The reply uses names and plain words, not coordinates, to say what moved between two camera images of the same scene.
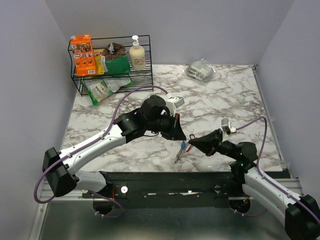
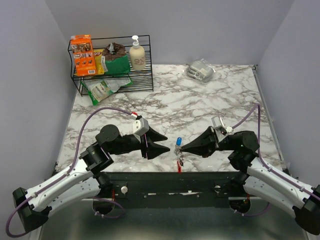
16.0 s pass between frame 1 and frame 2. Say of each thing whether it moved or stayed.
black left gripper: moved
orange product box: stayed
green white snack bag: stayed
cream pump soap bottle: stayed
